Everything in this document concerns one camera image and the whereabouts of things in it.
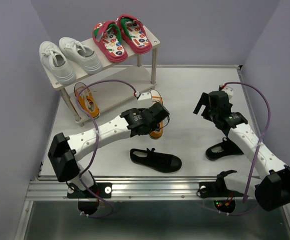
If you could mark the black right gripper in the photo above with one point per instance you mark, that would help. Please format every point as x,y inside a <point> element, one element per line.
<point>204,100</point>

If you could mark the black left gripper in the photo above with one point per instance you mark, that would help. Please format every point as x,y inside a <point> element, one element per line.
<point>154,127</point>

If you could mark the orange sneaker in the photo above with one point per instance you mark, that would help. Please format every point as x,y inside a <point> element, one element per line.
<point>156,98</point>
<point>85,99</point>

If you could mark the black sneaker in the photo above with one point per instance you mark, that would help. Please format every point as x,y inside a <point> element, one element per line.
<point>219,151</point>
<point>161,162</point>

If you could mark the colourful pink slipper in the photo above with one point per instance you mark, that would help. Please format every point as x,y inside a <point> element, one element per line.
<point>134,34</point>
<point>108,38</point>

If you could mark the white sneaker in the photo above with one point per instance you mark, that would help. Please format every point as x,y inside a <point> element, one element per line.
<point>83,55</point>
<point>55,61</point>

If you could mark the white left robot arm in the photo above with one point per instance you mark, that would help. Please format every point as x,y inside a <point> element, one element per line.
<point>66,151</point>

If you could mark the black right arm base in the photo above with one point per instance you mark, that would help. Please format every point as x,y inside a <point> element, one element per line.
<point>218,189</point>

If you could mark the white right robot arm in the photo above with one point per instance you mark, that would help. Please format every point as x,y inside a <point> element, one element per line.
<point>272,188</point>

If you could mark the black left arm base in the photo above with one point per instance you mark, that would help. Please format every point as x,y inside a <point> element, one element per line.
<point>92,201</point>

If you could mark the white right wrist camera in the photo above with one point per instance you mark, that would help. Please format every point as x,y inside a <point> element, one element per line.
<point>228,90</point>

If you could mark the aluminium mounting rail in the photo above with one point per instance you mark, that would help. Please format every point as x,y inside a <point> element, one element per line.
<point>162,188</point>

